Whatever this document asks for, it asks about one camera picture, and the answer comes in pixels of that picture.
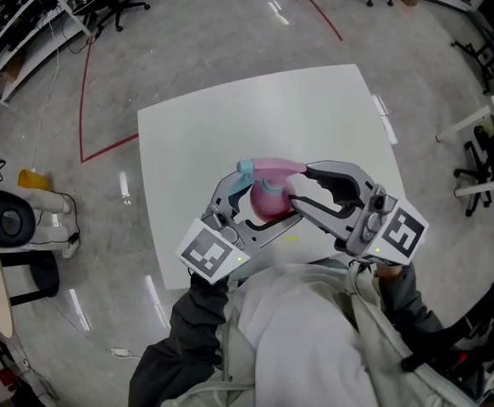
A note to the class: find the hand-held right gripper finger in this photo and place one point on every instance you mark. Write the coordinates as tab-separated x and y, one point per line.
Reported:
348	172
323	223

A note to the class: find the white metal shelf rack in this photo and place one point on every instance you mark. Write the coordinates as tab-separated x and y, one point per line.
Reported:
26	28

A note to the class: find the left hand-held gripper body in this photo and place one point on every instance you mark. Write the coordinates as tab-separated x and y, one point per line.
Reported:
212	252

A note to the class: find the small yellow sticker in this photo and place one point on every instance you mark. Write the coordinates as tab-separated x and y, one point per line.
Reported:
291	238

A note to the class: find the person's right forearm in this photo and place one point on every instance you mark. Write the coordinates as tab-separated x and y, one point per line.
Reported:
407	308

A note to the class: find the pink and blue spray head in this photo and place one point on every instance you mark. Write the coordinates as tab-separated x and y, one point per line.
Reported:
272	167

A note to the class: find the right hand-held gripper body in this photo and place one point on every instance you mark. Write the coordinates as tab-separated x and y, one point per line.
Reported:
401	231

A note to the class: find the person's left forearm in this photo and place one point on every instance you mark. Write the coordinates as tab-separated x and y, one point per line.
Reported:
187	333

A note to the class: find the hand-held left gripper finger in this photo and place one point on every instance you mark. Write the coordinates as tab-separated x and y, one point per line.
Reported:
220	187
272	229

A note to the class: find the person's white hooded torso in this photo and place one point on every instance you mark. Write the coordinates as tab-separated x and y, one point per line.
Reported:
297	333

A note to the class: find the black round camera device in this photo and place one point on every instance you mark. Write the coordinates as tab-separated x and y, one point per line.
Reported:
1	219

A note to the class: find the black round stool base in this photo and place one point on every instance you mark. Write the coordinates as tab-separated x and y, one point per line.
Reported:
39	278

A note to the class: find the pink spray bottle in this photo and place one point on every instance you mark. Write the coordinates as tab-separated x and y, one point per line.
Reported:
268	206

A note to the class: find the yellow plastic container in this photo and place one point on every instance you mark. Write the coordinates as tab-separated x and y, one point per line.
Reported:
32	180

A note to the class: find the white power strip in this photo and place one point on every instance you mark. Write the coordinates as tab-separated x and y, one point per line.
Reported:
120	352

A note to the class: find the person's pale green vest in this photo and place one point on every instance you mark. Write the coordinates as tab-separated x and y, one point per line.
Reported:
382	333

